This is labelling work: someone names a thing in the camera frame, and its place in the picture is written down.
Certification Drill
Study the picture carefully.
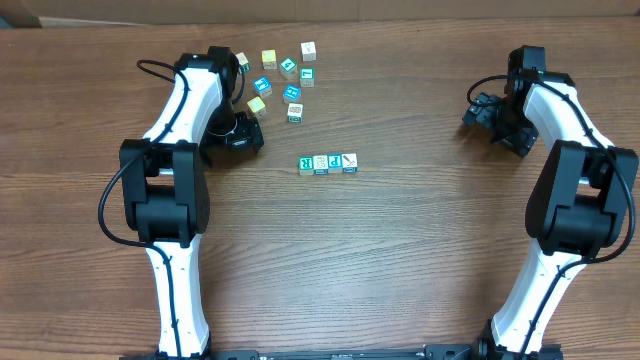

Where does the blue letter H block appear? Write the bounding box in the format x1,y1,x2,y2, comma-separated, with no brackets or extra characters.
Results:
283,84,302,104

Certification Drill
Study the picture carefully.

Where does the white picture block blue side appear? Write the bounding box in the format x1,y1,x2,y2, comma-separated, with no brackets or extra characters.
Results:
341,153,358,173

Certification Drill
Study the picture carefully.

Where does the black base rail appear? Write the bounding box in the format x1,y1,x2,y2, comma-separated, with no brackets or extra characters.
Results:
119,342,565,360

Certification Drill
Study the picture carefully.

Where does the green number 4 block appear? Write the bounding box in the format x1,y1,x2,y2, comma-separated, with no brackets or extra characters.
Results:
278,57,298,80

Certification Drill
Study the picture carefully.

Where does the white block M side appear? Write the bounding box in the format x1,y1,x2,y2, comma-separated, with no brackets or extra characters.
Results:
301,41,317,62

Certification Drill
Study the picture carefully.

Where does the blue letter P block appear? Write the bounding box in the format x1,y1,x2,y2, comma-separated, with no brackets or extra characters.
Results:
327,154,343,174

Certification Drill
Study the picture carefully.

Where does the blue letter T block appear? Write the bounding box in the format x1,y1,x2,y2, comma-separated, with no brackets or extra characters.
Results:
253,76,273,99

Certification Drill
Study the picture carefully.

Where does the green number 7 block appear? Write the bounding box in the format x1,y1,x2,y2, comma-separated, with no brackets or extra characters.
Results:
299,68,315,88

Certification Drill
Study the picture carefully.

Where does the yellow block top row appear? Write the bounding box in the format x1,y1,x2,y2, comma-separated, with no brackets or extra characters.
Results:
261,49,278,70

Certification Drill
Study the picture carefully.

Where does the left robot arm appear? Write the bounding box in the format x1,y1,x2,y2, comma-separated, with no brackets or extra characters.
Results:
112,46,264,359

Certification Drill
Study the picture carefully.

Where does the green letter R block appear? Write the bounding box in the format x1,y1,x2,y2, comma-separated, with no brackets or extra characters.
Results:
298,156,314,175

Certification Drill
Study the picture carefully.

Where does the pineapple picture block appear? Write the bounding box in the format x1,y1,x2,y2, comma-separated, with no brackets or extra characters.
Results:
287,103,304,123

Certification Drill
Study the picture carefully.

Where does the yellow block number 1 side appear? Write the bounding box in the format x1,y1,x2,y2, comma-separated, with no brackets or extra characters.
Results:
247,96,267,119

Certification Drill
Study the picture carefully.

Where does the pretzel picture block blue side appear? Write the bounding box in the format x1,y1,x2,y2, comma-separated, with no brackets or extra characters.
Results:
312,155,329,175

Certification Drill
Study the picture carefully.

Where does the white block green number side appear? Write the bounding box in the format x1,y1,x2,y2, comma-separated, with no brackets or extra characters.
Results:
236,52,251,74

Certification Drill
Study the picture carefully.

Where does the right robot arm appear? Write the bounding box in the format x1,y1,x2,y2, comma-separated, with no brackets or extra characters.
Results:
455,45,639,359

